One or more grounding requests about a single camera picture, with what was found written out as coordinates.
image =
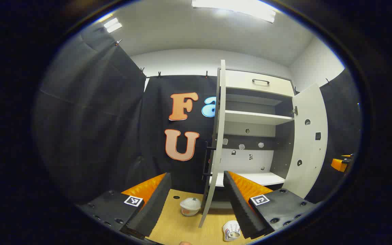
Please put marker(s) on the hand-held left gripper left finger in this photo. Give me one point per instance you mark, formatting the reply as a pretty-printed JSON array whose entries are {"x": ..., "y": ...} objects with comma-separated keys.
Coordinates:
[{"x": 155, "y": 207}]

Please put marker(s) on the white lidded bowl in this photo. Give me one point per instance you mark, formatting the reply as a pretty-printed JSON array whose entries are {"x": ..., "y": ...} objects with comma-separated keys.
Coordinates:
[{"x": 190, "y": 206}]

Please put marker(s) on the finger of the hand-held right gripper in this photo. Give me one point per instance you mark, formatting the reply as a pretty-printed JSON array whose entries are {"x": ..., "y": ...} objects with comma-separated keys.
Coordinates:
[{"x": 339, "y": 164}]

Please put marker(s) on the long ceiling light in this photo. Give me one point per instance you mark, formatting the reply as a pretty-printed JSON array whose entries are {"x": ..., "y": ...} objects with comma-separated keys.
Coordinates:
[{"x": 233, "y": 8}]

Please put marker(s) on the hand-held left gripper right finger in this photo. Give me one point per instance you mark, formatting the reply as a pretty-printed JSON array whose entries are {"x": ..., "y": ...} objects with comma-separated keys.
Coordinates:
[{"x": 238, "y": 207}]

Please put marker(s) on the cream cabinet drawer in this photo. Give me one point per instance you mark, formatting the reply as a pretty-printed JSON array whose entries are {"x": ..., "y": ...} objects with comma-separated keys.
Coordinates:
[{"x": 243, "y": 83}]

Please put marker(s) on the black backdrop cloth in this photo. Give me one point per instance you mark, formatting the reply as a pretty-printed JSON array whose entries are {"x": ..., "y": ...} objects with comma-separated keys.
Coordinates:
[{"x": 90, "y": 119}]

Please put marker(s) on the white shoe cabinet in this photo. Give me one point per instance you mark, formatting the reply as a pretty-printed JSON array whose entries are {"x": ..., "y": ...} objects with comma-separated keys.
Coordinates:
[{"x": 250, "y": 117}]

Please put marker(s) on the small ceiling light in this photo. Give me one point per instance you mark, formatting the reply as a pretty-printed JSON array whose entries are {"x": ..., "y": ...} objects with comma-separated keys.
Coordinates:
[{"x": 112, "y": 25}]

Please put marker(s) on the white sneaker shoe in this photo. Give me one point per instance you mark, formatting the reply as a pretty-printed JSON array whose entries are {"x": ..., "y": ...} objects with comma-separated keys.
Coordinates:
[{"x": 231, "y": 228}]

